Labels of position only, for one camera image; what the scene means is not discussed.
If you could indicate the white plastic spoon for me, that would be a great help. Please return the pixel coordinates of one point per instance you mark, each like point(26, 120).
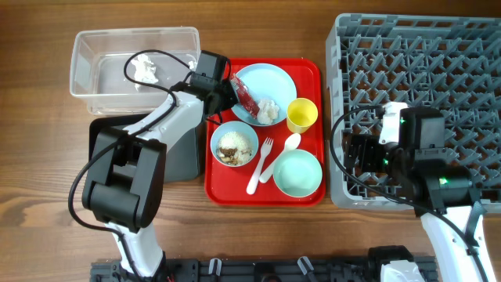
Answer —
point(291, 143)

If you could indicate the grey dishwasher rack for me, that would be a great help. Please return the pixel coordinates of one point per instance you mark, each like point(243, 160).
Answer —
point(449, 63)

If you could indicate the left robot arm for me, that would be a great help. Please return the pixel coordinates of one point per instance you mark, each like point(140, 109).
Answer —
point(124, 176)

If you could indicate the light blue bowl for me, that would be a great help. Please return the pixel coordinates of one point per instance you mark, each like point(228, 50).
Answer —
point(234, 126)

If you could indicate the mint green bowl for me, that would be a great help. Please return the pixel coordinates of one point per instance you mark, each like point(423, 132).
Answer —
point(298, 174)

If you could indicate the white tissue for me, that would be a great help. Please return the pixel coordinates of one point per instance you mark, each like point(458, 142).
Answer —
point(268, 111)
point(145, 69)

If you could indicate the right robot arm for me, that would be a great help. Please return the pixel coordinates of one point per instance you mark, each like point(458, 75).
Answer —
point(449, 206)

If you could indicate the black plastic tray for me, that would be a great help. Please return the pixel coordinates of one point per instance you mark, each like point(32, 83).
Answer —
point(182, 160)

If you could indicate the white plastic fork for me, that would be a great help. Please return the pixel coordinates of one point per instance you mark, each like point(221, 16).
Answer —
point(264, 152)

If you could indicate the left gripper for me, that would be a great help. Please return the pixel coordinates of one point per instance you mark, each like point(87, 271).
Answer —
point(232, 96)

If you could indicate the red serving tray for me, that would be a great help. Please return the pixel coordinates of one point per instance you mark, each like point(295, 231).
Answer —
point(227, 186)

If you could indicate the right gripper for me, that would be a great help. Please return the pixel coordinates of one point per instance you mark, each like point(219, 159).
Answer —
point(356, 153)

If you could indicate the yellow plastic cup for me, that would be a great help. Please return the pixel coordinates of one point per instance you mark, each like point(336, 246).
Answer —
point(302, 113)

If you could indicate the light blue plate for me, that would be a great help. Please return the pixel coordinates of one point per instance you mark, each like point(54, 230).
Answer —
point(267, 81)

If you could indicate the clear plastic bin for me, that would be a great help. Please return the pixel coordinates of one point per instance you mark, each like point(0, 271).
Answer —
point(99, 58)

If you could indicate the red snack wrapper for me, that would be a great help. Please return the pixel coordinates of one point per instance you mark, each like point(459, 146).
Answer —
point(244, 96)

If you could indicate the rice and food scraps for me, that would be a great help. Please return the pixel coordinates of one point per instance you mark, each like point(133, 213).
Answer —
point(234, 149)

